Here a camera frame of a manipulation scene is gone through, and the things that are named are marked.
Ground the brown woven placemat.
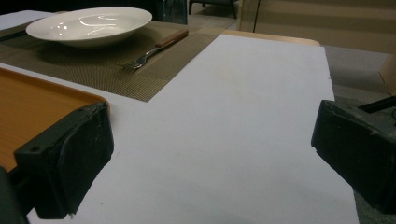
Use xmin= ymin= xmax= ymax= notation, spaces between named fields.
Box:
xmin=0 ymin=21 xmax=225 ymax=103

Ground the black hanging cable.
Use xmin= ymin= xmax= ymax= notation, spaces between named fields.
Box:
xmin=252 ymin=0 xmax=262 ymax=33

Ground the glass-fronted cabinet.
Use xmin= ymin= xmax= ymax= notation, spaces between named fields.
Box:
xmin=162 ymin=0 xmax=189 ymax=25

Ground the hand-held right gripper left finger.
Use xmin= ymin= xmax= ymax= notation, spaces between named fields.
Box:
xmin=13 ymin=101 xmax=115 ymax=220

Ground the orange wood-grain tray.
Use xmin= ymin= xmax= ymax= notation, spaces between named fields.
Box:
xmin=0 ymin=67 xmax=110 ymax=173

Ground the wooden table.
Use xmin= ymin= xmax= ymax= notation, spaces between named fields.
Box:
xmin=222 ymin=29 xmax=321 ymax=47

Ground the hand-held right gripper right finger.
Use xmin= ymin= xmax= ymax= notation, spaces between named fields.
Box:
xmin=310 ymin=99 xmax=396 ymax=216

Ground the white ceramic plate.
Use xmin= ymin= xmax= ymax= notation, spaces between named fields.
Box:
xmin=25 ymin=7 xmax=153 ymax=49

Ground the wooden-handled fork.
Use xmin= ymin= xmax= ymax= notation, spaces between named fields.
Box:
xmin=122 ymin=28 xmax=190 ymax=71

